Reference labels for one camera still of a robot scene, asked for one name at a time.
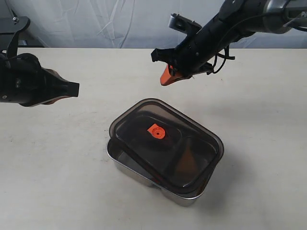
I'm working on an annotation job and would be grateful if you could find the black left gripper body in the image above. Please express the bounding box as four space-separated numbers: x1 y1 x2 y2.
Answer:
0 53 80 107

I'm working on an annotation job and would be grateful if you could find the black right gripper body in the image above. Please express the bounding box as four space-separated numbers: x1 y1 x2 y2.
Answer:
151 14 230 76

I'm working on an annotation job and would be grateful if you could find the smoked transparent lid orange seal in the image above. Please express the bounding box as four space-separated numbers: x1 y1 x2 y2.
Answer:
109 98 224 194

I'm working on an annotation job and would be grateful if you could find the yellow toy cheese wedge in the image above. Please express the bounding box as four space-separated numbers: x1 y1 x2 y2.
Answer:
176 144 198 178

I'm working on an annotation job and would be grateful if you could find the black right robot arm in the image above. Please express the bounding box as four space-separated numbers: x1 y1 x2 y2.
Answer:
151 0 307 86

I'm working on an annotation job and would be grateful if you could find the white wrinkled backdrop cloth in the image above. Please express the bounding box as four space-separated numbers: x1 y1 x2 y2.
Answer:
0 0 307 50

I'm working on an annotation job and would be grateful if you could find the stainless steel two-compartment lunch box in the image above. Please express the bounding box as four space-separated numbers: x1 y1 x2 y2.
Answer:
106 140 207 207

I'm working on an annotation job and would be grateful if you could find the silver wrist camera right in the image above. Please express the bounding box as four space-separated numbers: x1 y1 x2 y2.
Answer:
168 13 201 34

